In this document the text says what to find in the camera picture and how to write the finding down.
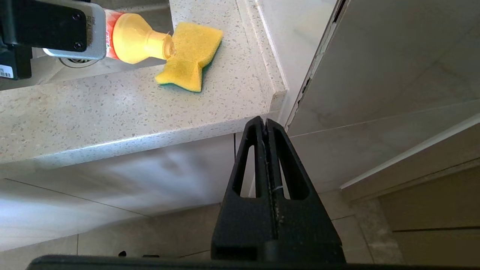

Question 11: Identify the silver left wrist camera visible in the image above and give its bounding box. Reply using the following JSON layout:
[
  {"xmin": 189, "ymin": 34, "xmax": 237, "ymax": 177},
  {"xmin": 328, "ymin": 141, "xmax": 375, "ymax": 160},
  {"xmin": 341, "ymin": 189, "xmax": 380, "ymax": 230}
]
[{"xmin": 43, "ymin": 0, "xmax": 107, "ymax": 61}]

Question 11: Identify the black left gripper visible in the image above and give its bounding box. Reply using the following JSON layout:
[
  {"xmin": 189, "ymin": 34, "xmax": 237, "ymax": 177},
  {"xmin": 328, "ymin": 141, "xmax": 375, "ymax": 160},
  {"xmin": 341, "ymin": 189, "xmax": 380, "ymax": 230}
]
[{"xmin": 0, "ymin": 0, "xmax": 88, "ymax": 81}]

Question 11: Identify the round metal drain strainer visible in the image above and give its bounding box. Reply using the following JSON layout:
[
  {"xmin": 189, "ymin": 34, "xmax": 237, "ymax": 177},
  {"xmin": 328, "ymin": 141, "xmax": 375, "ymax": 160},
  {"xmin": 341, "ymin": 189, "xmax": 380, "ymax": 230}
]
[{"xmin": 58, "ymin": 56, "xmax": 100, "ymax": 69}]

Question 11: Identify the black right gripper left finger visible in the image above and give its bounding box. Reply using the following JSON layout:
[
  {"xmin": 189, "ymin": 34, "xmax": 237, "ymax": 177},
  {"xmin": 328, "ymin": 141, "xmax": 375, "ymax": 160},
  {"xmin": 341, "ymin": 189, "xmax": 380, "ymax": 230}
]
[{"xmin": 211, "ymin": 116, "xmax": 279, "ymax": 262}]

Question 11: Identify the yellow capped dish soap bottle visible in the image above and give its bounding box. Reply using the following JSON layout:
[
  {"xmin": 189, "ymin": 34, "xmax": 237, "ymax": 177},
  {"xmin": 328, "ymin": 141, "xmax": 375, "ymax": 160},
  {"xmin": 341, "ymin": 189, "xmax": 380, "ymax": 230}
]
[{"xmin": 105, "ymin": 10, "xmax": 176, "ymax": 64}]

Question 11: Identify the yellow green sponge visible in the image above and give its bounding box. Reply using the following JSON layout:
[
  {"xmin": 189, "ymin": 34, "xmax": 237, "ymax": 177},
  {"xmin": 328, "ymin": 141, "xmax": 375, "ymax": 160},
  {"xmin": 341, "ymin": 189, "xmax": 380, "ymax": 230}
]
[{"xmin": 155, "ymin": 22, "xmax": 224, "ymax": 93}]

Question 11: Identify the beige wooden cabinet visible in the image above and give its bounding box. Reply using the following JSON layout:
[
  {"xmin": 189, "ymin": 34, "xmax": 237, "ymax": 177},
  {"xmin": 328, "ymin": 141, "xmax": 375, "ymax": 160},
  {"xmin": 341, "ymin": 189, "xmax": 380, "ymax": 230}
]
[{"xmin": 379, "ymin": 165, "xmax": 480, "ymax": 270}]

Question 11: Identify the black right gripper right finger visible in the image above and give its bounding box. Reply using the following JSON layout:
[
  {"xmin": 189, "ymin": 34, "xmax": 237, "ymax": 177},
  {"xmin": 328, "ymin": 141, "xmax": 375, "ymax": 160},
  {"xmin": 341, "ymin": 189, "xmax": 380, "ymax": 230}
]
[{"xmin": 267, "ymin": 119, "xmax": 346, "ymax": 264}]

